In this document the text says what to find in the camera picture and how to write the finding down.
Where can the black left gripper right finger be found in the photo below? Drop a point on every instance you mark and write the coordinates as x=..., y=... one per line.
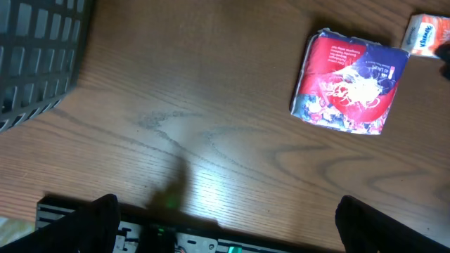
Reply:
x=365, y=229

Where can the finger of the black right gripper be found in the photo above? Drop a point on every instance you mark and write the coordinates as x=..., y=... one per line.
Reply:
x=443, y=53

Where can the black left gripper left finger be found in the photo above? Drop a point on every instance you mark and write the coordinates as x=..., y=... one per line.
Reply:
x=92, y=228

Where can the orange Kleenex tissue pack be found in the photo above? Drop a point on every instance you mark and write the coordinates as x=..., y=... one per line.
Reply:
x=425, y=34

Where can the red purple pad package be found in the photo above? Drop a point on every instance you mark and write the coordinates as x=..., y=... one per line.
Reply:
x=346, y=83

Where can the dark grey plastic basket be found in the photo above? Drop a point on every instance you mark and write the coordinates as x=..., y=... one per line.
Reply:
x=42, y=47

